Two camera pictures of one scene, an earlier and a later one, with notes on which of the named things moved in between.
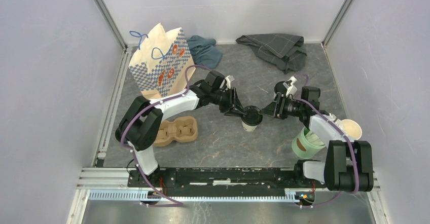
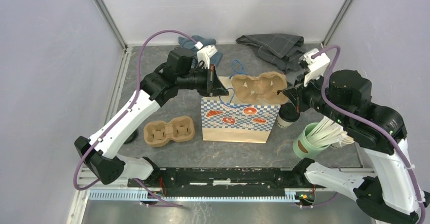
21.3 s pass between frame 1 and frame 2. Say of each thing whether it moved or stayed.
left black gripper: moved
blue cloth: stayed
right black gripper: moved
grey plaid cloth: stayed
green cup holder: stayed
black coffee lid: moved
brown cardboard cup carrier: stayed
